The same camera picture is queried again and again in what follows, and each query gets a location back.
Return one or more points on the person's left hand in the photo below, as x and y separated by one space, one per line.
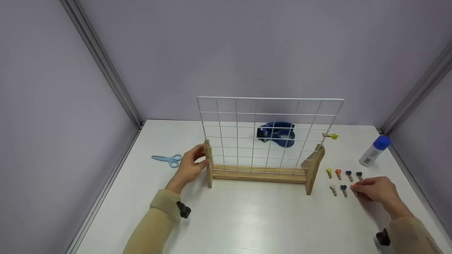
187 169

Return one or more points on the person's right hand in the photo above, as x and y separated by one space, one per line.
381 192

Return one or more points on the orange-red heart clothespin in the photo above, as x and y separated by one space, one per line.
353 189

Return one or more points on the wooden grid stand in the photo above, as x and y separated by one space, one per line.
257 174

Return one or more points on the person's right forearm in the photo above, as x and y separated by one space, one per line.
413 233

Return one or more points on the person's left forearm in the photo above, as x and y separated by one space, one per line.
155 222

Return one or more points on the light blue scissors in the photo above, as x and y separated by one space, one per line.
173 160

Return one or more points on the black wrist band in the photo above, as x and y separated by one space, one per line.
184 210
383 238

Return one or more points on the white bottle with blue cap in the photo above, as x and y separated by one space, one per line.
372 152

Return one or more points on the group of small heart pegs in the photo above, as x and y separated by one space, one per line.
338 173

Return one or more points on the yellow heart clothespin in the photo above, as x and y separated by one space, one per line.
330 135

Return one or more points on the blue tape dispenser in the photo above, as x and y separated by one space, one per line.
272 130

